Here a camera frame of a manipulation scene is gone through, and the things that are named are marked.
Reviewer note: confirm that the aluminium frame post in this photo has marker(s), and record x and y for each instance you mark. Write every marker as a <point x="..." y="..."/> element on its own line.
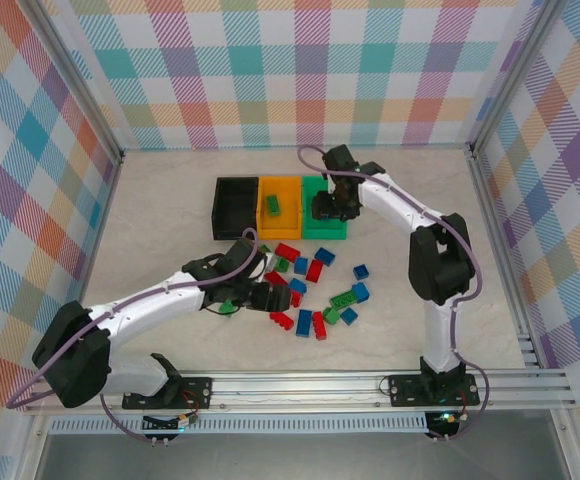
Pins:
<point x="513" y="75"/>
<point x="86" y="85"/>

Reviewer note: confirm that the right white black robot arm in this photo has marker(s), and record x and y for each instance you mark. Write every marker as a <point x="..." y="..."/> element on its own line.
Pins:
<point x="440" y="330"/>

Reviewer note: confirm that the green long lego brick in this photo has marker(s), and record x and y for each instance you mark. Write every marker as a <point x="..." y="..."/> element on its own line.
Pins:
<point x="272" y="204"/>
<point x="345" y="299"/>

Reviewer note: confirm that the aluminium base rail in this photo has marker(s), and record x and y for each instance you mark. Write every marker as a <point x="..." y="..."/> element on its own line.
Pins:
<point x="295" y="390"/>

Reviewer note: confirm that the small circuit board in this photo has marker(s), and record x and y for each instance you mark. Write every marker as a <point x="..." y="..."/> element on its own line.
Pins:
<point x="445" y="417"/>
<point x="170" y="424"/>

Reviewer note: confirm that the aluminium side rail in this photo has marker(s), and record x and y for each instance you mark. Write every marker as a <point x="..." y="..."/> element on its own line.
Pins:
<point x="102" y="210"/>
<point x="502" y="250"/>

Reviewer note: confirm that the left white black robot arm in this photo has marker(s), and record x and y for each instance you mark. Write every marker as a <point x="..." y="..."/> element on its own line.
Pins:
<point x="160" y="307"/>

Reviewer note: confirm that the blue long lego brick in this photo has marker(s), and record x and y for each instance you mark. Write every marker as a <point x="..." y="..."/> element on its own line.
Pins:
<point x="325" y="256"/>
<point x="304" y="322"/>

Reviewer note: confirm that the black plastic bin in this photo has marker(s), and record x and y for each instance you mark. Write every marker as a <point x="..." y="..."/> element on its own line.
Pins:
<point x="235" y="205"/>

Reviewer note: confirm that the yellow plastic bin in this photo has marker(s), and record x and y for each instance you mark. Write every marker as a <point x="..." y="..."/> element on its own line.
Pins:
<point x="287" y="200"/>

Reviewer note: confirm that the red square lego brick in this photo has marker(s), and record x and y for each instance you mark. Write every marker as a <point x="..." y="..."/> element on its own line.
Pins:
<point x="296" y="298"/>

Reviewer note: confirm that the green plastic bin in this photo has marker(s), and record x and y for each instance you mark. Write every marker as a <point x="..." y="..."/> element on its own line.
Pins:
<point x="327" y="231"/>

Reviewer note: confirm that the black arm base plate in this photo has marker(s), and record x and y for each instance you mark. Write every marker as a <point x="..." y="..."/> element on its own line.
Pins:
<point x="405" y="387"/>
<point x="197" y="390"/>

